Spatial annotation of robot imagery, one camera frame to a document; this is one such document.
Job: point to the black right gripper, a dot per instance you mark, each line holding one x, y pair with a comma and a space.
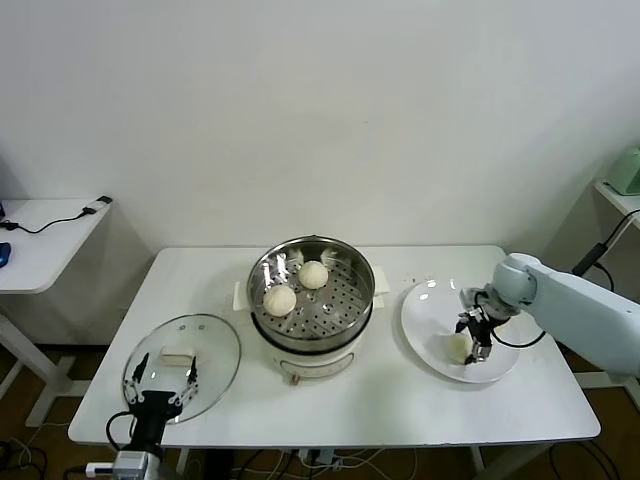
482, 330

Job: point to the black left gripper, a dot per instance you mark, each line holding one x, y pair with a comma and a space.
152, 406

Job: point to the white steamed baozi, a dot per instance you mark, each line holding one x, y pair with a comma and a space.
280, 300
313, 274
456, 347

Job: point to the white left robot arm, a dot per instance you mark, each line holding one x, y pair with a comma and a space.
157, 467

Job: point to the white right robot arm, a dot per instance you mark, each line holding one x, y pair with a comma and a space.
575, 300

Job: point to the perforated steel steamer basket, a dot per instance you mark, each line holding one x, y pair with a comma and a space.
340, 310

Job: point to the white round plate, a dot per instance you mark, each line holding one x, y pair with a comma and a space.
430, 310

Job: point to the white electric cooker base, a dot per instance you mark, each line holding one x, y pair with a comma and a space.
320, 362

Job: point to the white side desk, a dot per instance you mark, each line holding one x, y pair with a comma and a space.
50, 260

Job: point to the white power strip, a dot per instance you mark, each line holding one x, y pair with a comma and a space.
320, 456

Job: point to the blue computer mouse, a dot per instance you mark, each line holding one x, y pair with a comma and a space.
4, 254

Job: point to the white narrow side table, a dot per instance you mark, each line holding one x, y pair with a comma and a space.
622, 200

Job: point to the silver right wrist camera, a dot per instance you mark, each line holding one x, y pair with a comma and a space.
470, 297

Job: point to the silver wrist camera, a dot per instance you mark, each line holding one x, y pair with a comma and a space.
470, 297
131, 462

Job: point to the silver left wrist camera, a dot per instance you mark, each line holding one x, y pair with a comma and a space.
131, 462

